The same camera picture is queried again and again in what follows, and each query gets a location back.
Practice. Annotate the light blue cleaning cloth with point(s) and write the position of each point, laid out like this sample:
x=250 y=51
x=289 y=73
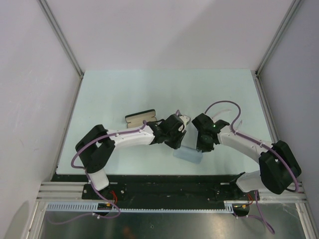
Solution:
x=188 y=154

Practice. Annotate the grey slotted cable duct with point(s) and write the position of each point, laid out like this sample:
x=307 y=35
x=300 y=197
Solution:
x=95 y=207

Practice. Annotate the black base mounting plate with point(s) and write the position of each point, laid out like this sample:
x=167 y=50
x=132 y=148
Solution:
x=197 y=202

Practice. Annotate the left aluminium frame post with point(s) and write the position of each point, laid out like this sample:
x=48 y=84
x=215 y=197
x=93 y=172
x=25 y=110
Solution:
x=48 y=13

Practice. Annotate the black glasses case beige lining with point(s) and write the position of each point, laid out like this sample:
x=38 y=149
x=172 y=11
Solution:
x=137 y=119

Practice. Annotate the aluminium frame post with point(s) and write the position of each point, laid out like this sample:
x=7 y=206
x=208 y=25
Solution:
x=48 y=13
x=283 y=27

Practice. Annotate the right aluminium frame post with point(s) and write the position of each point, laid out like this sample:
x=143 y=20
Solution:
x=283 y=27

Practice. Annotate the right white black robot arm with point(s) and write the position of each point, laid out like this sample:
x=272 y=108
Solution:
x=278 y=167

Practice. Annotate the aluminium extrusion rail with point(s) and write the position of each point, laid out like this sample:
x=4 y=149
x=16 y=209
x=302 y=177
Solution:
x=219 y=192

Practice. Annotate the pink frame purple sunglasses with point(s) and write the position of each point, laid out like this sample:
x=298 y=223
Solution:
x=226 y=115

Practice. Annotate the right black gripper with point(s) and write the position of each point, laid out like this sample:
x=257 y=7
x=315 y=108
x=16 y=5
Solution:
x=204 y=148

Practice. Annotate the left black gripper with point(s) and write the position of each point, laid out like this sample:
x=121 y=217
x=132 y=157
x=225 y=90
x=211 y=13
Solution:
x=177 y=144

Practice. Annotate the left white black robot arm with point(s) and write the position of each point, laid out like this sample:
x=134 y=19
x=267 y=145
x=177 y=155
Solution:
x=97 y=146

